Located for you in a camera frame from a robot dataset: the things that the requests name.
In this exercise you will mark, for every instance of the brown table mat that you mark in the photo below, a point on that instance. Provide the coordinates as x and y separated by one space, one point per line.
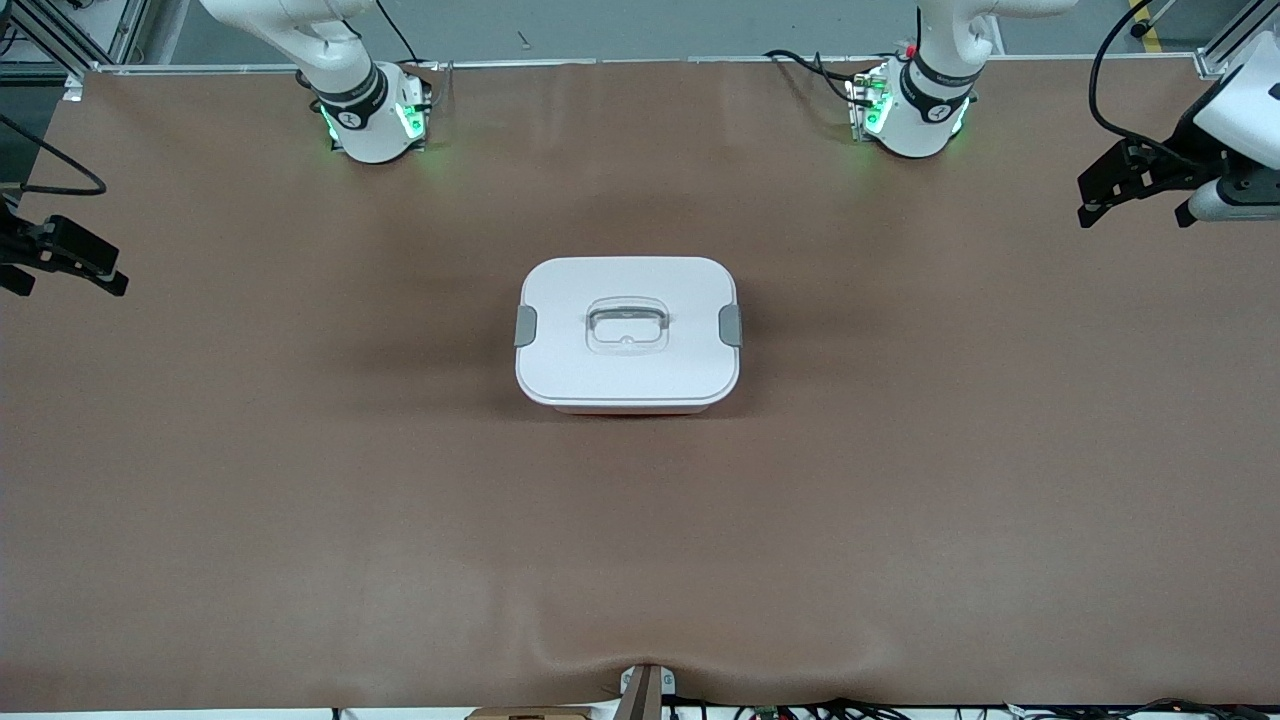
640 550

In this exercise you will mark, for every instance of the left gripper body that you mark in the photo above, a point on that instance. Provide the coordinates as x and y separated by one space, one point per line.
1186 166

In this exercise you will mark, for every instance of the aluminium table edge rail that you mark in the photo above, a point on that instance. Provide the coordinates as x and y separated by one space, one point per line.
500 63

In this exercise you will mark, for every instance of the white box lid grey clips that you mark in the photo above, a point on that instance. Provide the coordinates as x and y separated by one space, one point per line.
560 340

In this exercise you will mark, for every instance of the aluminium frame post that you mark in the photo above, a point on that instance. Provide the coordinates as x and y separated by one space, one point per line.
50 42
1215 62

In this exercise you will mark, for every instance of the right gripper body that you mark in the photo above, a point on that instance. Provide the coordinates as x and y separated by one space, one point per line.
12 246

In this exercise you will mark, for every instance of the black caster wheel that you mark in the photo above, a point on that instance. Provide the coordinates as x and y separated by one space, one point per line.
1141 30

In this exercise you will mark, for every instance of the brown cardboard piece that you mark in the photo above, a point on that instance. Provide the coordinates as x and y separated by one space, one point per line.
530 714

